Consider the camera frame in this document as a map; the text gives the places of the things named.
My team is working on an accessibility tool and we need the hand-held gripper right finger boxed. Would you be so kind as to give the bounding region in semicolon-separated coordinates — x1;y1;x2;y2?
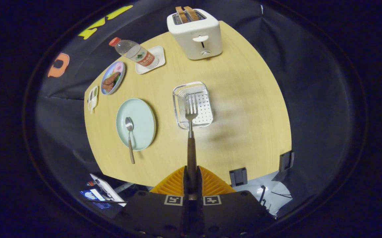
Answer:
191;165;276;238

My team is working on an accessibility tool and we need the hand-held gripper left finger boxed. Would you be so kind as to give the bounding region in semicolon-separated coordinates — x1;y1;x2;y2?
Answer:
120;165;191;238

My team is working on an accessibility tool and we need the metal fork brown handle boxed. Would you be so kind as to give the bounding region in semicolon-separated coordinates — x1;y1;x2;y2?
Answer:
185;93;198;200

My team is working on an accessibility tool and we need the metal spoon brown handle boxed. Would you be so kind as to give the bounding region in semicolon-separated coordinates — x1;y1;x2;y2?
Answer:
125;117;135;164

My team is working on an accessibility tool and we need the black table clamp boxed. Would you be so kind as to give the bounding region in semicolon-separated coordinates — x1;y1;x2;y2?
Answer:
279;151;295;172
229;168;248;187

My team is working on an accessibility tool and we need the pale green plate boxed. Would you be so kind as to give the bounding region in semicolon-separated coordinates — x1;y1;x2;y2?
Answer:
116;98;156;151

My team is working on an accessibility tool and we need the white flat object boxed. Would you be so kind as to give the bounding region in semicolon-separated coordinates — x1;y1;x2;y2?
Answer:
90;174;127;207

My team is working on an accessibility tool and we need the lit blue screen device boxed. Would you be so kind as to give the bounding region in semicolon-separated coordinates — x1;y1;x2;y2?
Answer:
80;189;112;210

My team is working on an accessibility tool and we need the small white divided dish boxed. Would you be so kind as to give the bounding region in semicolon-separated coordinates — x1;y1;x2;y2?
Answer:
88;86;99;114

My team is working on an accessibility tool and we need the blue plate with food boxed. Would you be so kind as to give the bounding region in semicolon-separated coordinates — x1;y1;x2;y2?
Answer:
100;61;126;95

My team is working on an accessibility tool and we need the white square coaster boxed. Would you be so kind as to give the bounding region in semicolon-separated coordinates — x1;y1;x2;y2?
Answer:
135;46;166;75

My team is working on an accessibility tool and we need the clear water bottle red cap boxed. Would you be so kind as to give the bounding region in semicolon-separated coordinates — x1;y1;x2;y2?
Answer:
109;37;159;69

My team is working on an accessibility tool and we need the black backdrop cloth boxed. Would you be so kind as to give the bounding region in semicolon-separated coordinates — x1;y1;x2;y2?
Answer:
34;0;366;218

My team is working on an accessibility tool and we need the white toaster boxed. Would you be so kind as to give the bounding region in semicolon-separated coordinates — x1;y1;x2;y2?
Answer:
167;9;223;60

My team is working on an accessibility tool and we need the brown toast slice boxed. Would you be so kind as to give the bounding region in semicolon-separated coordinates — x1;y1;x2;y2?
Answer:
183;6;200;21
175;6;189;23

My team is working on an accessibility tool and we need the black cable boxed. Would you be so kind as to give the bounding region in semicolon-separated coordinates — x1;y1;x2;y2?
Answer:
259;185;268;206

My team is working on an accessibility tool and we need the metal wire basket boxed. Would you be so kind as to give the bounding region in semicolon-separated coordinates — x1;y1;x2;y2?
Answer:
172;81;214;129

